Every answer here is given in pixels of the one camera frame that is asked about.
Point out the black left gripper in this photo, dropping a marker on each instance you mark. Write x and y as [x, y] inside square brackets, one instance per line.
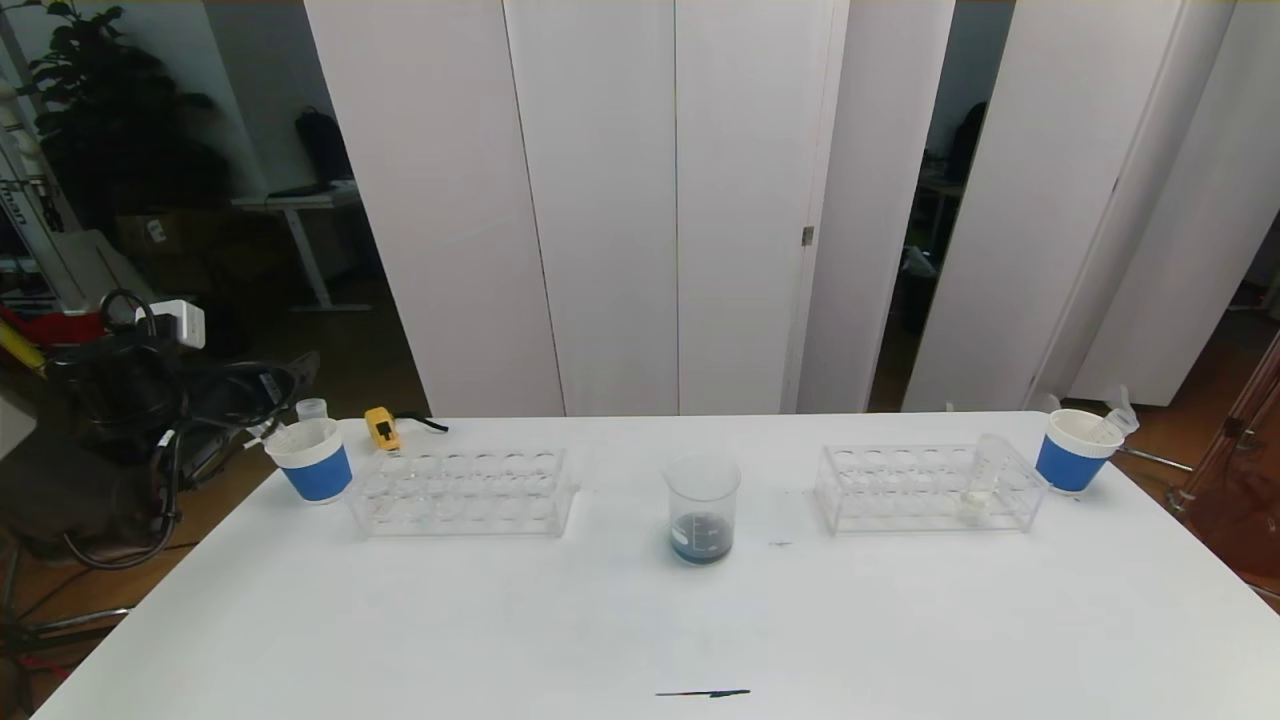
[268, 391]

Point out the test tube with pale yellow pigment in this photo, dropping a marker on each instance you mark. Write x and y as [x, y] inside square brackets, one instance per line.
[975, 495]

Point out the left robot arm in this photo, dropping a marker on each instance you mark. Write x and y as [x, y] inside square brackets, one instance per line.
[80, 450]

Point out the clear acrylic test tube rack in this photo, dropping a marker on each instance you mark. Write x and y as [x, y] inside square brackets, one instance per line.
[470, 505]
[900, 500]

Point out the clear glass beaker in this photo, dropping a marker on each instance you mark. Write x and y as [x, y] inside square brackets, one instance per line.
[700, 540]

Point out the yellow tape measure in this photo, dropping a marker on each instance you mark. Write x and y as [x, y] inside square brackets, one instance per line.
[383, 427]

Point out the blue and white paper cup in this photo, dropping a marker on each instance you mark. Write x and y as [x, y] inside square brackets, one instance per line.
[1065, 465]
[318, 475]

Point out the white standing desk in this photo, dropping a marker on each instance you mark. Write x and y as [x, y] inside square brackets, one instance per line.
[300, 203]

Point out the cardboard box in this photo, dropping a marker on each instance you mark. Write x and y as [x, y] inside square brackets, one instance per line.
[165, 236]

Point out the black backpack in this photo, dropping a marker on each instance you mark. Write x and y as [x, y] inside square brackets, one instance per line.
[322, 148]

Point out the white platform with board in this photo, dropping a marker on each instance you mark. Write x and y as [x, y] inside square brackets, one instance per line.
[100, 265]

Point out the red box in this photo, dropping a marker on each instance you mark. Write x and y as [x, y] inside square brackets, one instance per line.
[60, 325]

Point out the dark green potted plant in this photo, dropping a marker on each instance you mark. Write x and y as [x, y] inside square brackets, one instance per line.
[120, 130]

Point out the white folding screen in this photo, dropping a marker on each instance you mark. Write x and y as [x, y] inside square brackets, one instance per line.
[1050, 200]
[600, 200]

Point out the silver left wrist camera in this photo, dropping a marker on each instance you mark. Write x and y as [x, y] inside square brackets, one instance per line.
[178, 323]

